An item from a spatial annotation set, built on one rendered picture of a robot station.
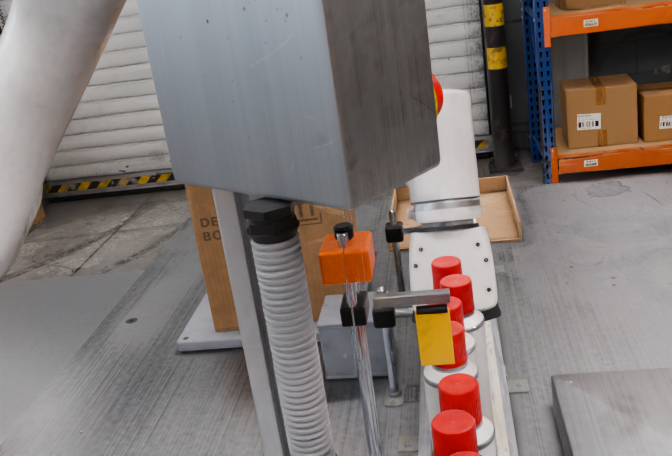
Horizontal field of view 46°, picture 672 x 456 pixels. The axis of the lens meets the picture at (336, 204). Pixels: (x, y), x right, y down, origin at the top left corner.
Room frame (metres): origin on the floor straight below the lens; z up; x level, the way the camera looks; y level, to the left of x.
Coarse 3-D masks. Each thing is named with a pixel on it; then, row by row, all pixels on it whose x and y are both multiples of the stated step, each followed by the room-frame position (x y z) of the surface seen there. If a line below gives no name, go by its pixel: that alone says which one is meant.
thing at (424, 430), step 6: (420, 384) 0.77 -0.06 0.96; (420, 390) 0.75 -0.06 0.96; (420, 396) 0.74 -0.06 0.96; (420, 402) 0.73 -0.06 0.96; (426, 402) 0.73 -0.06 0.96; (420, 408) 0.72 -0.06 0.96; (426, 408) 0.72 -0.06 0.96; (420, 414) 0.71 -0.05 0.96; (426, 414) 0.71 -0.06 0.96; (420, 420) 0.70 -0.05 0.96; (426, 420) 0.70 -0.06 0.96; (420, 426) 0.69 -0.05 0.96; (426, 426) 0.69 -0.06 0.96; (420, 432) 0.68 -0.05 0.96; (426, 432) 0.68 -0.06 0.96; (420, 438) 0.67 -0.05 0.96; (426, 438) 0.67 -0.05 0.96; (420, 444) 0.66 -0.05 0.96; (426, 444) 0.66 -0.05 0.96; (420, 450) 0.65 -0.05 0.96; (426, 450) 0.65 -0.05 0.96
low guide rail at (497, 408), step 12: (492, 336) 0.93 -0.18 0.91; (492, 348) 0.90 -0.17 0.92; (492, 360) 0.87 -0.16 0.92; (492, 372) 0.84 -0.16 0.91; (492, 384) 0.82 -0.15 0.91; (492, 396) 0.79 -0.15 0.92; (492, 408) 0.77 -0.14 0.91; (504, 420) 0.75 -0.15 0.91; (504, 432) 0.72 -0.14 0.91; (504, 444) 0.70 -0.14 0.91
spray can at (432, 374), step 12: (456, 324) 0.66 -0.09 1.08; (456, 336) 0.64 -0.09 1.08; (456, 348) 0.64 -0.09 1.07; (456, 360) 0.64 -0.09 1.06; (468, 360) 0.66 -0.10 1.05; (432, 372) 0.65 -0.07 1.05; (444, 372) 0.64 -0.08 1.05; (456, 372) 0.64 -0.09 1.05; (468, 372) 0.64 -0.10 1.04; (432, 384) 0.64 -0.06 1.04; (432, 396) 0.64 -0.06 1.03; (480, 396) 0.65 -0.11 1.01; (432, 408) 0.64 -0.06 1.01; (432, 444) 0.65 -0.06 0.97
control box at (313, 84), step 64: (192, 0) 0.51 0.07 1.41; (256, 0) 0.47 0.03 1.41; (320, 0) 0.44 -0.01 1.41; (384, 0) 0.47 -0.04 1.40; (192, 64) 0.52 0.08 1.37; (256, 64) 0.47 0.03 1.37; (320, 64) 0.44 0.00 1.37; (384, 64) 0.47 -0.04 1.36; (192, 128) 0.53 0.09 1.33; (256, 128) 0.48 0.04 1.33; (320, 128) 0.44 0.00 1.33; (384, 128) 0.46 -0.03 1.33; (256, 192) 0.49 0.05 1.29; (320, 192) 0.45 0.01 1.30; (384, 192) 0.46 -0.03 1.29
